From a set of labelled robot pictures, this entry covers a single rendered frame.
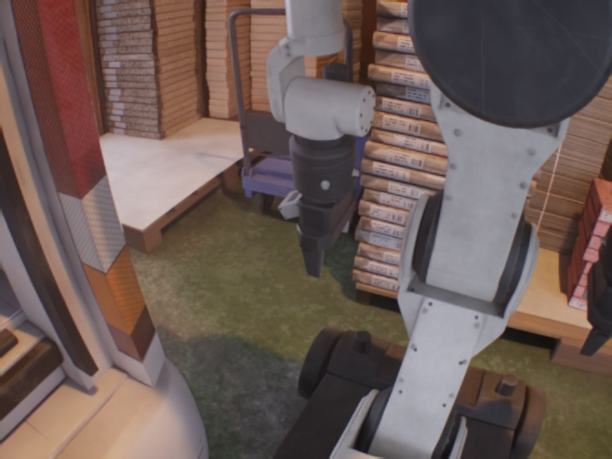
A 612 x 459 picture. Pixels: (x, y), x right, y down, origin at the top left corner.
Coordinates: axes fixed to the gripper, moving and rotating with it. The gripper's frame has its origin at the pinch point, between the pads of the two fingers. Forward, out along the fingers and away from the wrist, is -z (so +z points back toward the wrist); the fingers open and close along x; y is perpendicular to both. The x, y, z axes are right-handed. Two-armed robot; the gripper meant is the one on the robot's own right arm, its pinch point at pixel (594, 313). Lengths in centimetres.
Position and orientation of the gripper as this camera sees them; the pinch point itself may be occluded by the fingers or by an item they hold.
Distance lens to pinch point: 68.6
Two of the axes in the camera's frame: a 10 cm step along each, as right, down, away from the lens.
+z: -0.7, -7.4, -6.7
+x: 4.4, -6.3, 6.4
